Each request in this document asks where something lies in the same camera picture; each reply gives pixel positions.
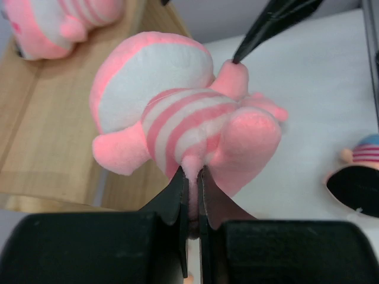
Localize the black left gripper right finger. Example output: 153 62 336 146
198 166 256 283

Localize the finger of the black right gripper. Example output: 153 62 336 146
232 0 323 64

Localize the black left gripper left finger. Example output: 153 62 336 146
141 167 189 278

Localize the pink plush with heart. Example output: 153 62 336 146
89 31 288 238

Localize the wooden two-tier shelf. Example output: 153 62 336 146
1 1 188 213

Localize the boy doll centre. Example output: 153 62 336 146
325 134 378 218

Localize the aluminium right frame post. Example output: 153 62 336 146
361 0 379 118

